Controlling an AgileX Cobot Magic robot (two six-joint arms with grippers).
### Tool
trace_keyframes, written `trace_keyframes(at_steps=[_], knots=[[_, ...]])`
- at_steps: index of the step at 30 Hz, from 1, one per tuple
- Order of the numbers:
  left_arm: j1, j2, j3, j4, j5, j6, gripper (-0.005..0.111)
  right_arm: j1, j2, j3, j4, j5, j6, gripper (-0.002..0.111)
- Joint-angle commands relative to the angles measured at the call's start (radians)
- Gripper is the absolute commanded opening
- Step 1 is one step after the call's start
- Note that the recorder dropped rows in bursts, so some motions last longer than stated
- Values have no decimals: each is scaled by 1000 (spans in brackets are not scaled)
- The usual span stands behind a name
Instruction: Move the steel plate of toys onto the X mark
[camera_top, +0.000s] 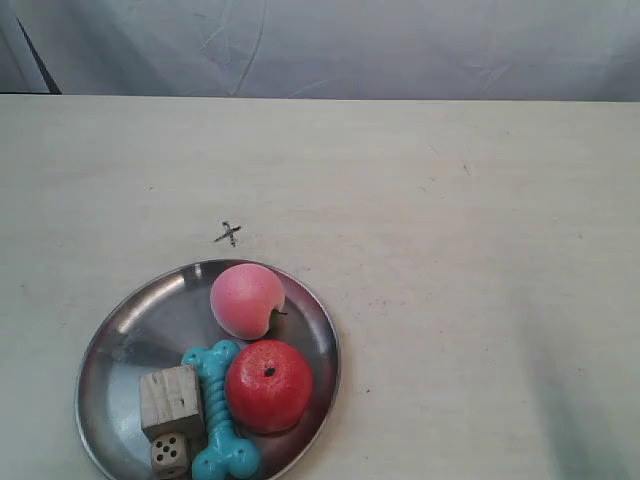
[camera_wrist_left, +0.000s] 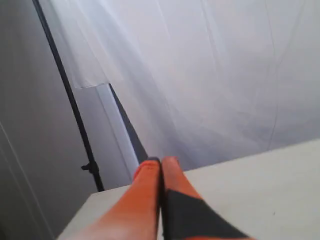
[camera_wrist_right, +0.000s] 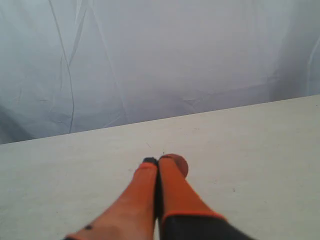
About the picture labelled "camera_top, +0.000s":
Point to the small wooden die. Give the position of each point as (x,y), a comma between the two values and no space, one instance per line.
(170,457)

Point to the grey backdrop cloth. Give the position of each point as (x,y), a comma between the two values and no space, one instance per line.
(524,50)

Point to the red toy apple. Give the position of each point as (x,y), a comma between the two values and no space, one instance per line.
(269,386)

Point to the pink toy peach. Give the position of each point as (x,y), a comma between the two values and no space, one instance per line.
(243,299)

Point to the round metal plate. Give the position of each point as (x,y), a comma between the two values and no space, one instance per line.
(152,329)

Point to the wooden cube block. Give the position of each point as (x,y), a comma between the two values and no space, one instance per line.
(170,402)

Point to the teal rubber bone toy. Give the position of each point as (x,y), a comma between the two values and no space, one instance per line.
(226,454)

